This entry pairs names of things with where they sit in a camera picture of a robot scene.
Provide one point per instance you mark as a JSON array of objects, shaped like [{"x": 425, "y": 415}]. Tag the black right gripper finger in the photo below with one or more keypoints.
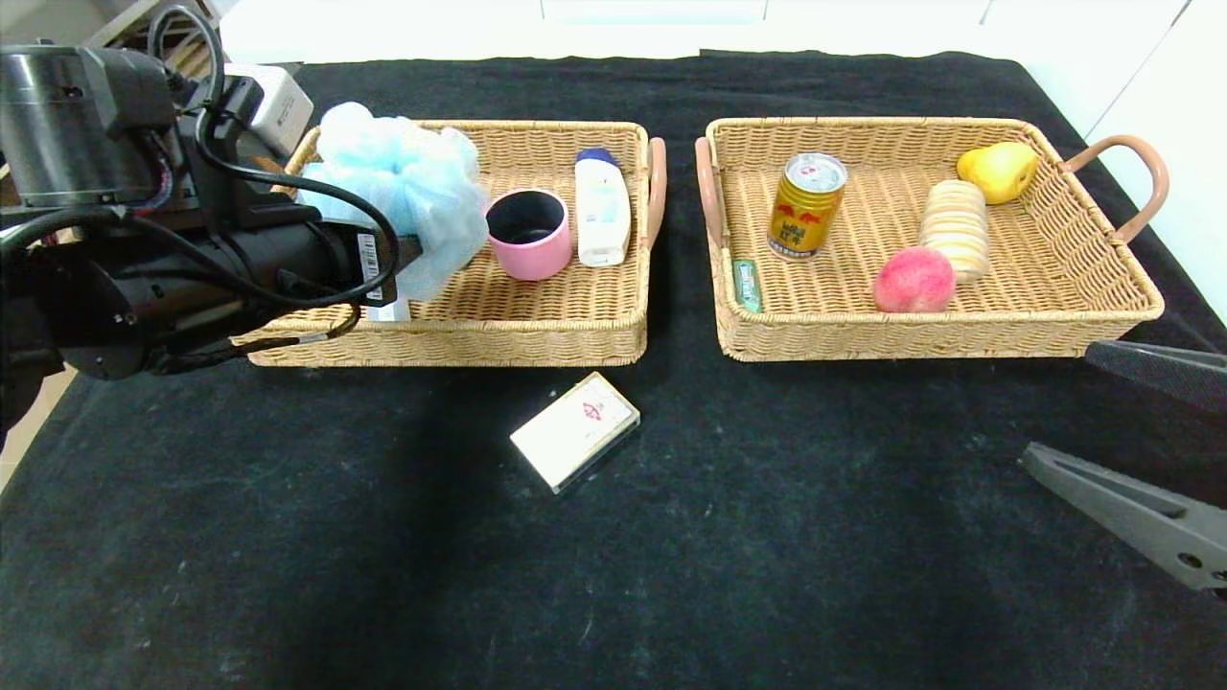
[
  {"x": 1165, "y": 369},
  {"x": 1131, "y": 513}
]

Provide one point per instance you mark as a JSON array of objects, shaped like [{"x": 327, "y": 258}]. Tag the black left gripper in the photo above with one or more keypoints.
[{"x": 374, "y": 267}]

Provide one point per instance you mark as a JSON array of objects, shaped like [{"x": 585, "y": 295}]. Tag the light blue mesh bath pouf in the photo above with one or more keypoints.
[{"x": 412, "y": 182}]

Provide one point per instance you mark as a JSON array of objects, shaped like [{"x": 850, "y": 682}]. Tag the pink mug with dark inside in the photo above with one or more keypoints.
[{"x": 529, "y": 244}]

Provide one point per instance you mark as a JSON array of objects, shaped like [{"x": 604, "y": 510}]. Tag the ridged beige bread roll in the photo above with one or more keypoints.
[{"x": 954, "y": 230}]

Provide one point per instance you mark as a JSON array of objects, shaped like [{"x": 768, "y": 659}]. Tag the beige card box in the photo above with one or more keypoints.
[{"x": 573, "y": 431}]

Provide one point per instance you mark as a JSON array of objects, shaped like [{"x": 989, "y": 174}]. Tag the pink peach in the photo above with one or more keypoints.
[{"x": 914, "y": 281}]

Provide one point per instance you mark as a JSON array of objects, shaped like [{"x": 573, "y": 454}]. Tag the gold energy drink can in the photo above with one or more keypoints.
[{"x": 803, "y": 216}]

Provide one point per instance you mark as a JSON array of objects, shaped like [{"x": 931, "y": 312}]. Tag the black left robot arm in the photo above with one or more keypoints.
[{"x": 144, "y": 278}]

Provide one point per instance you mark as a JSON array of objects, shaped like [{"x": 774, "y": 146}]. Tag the clear grey small tube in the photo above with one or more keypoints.
[{"x": 388, "y": 310}]

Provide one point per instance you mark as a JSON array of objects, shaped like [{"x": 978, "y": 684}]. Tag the white bottle with blue cap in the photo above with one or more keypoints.
[{"x": 602, "y": 211}]

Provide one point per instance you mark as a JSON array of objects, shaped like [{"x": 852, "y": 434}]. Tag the yellow pear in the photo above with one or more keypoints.
[{"x": 997, "y": 172}]

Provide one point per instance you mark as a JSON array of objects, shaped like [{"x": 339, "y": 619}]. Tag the white cabinet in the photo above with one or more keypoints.
[{"x": 623, "y": 29}]

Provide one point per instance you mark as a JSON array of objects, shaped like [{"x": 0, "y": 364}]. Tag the black tablecloth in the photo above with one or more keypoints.
[{"x": 613, "y": 527}]

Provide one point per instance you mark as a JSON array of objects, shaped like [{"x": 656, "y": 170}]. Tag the small green tube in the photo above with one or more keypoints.
[{"x": 747, "y": 286}]

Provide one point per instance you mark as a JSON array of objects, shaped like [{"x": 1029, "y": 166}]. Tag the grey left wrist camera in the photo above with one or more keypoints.
[{"x": 278, "y": 107}]

